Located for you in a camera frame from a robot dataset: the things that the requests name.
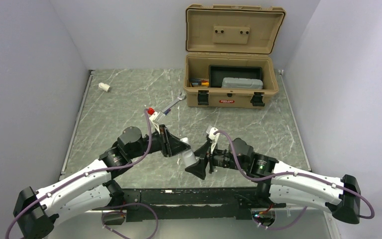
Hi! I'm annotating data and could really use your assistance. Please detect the silver open-end wrench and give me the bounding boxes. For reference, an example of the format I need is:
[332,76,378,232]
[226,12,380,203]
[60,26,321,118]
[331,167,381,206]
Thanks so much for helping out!
[161,92,187,114]

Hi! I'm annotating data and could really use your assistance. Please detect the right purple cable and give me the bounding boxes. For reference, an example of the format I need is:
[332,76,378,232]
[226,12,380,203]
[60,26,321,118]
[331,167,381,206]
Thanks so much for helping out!
[215,129,376,232]

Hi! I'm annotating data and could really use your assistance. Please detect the white plastic tube piece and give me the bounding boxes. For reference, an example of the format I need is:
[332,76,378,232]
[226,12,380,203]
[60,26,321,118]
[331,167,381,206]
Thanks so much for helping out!
[98,82,110,92]

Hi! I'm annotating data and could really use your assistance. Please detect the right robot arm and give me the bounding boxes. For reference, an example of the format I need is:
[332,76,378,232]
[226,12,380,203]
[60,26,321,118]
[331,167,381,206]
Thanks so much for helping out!
[180,138,361,224]

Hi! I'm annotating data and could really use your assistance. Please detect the black tray in toolbox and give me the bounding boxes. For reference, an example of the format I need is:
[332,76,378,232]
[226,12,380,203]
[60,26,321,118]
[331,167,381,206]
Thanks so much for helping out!
[208,65,263,88]

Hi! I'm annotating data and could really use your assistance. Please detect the colourful tools in toolbox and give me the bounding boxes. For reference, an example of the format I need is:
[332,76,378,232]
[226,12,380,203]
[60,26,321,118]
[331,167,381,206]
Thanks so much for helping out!
[189,78,209,87]

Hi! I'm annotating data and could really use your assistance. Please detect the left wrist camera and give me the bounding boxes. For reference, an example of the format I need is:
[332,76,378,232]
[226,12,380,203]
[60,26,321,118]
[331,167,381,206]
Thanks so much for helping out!
[146,108,166,133]

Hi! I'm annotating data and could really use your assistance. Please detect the white remote control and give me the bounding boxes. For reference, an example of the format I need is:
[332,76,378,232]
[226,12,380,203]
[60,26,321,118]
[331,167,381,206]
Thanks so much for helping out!
[180,137,197,168]

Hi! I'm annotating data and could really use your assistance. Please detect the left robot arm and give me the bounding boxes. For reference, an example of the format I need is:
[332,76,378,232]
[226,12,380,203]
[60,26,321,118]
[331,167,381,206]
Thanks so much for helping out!
[5,124,192,239]

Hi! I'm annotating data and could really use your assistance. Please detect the tan plastic toolbox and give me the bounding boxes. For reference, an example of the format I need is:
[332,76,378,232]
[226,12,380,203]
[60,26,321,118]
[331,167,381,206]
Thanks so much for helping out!
[184,4,286,109]

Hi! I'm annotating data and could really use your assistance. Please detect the aluminium frame rail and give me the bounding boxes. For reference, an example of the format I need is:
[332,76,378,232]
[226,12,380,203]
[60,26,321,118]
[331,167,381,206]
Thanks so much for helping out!
[41,188,332,215]

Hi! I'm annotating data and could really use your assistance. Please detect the grey plastic case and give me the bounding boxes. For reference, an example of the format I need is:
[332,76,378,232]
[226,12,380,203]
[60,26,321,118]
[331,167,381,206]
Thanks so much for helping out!
[221,77,264,89]

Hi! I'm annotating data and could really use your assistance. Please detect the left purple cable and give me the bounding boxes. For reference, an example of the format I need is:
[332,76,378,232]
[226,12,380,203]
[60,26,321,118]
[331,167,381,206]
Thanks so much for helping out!
[4,110,160,239]

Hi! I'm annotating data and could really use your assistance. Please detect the purple cable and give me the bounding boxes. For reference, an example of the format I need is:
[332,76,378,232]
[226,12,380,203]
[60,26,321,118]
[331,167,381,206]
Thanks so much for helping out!
[215,129,376,232]
[4,110,160,239]

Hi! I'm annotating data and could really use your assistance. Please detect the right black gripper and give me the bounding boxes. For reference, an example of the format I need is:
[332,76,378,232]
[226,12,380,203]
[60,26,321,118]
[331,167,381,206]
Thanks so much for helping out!
[185,140,247,179]

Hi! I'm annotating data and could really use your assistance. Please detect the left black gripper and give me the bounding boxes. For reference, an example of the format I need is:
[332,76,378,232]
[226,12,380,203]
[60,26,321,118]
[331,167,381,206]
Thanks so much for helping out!
[128,124,191,159]

